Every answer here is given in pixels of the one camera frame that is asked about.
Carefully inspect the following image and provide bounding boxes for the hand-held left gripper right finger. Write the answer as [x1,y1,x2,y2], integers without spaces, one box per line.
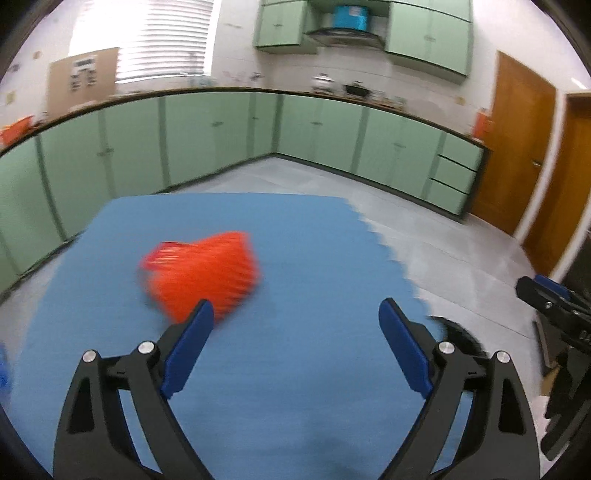
[379,298,541,480]

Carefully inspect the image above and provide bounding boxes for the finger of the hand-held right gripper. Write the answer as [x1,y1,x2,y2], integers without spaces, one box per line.
[516,274,591,330]

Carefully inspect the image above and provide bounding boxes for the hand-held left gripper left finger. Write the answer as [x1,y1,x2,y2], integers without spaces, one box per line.
[53,299,216,480]

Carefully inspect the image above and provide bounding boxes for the black round bin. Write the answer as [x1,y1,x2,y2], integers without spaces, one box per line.
[425,316,488,358]

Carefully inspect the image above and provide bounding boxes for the orange ribbed wrapper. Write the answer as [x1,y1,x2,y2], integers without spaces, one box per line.
[140,231,262,324]

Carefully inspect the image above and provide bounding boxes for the wooden door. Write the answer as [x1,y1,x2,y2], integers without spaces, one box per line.
[471,51,557,236]
[524,92,591,278]

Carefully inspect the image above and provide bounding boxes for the blue foam mat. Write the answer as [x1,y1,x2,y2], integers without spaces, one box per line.
[9,193,476,480]

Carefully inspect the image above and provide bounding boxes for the blue plastic object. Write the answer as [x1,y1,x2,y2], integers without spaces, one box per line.
[0,344,11,400]

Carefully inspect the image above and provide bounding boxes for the green base cabinets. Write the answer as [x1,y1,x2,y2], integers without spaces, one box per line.
[0,88,488,291]

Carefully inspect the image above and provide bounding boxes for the brown cardboard box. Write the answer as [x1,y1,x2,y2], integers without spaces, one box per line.
[48,47,120,118]

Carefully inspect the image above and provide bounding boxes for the orange plastic basin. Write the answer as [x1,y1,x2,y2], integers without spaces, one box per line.
[0,116,35,145]

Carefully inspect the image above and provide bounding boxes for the white window blind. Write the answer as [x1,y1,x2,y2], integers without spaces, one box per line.
[69,0,218,84]

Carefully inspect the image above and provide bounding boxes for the range hood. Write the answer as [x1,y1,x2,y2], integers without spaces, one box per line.
[305,27,386,51]

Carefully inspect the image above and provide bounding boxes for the green wall cabinets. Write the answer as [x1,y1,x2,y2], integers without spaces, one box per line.
[253,0,474,85]

